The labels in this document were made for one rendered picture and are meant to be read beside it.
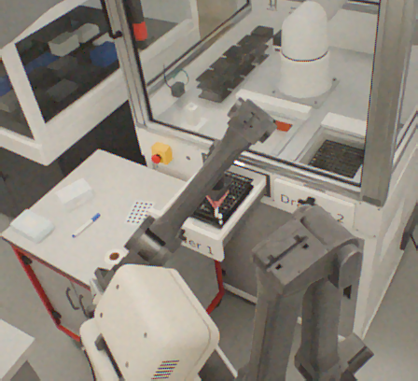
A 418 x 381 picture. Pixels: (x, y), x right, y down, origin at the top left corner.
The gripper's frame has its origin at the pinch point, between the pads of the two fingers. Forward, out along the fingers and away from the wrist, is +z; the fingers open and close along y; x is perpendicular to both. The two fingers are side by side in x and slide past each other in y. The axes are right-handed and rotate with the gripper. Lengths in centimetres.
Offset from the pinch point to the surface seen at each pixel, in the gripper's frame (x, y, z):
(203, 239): 2.6, 11.1, 5.0
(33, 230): -61, 32, 20
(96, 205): -53, 8, 22
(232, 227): 6.6, 0.0, 6.8
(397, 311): 59, -61, 87
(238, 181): -2.3, -17.3, 3.6
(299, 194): 19.7, -21.4, 1.9
